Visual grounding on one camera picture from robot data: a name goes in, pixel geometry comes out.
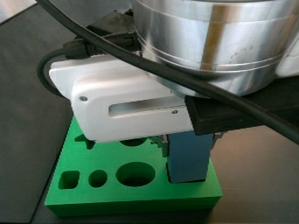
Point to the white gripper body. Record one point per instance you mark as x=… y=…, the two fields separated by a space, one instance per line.
x=118 y=101

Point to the green foam shape board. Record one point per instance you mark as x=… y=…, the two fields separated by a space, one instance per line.
x=110 y=178

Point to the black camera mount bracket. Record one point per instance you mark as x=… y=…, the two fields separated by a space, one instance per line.
x=212 y=116

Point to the blue rectangular block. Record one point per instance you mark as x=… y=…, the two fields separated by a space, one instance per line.
x=188 y=157

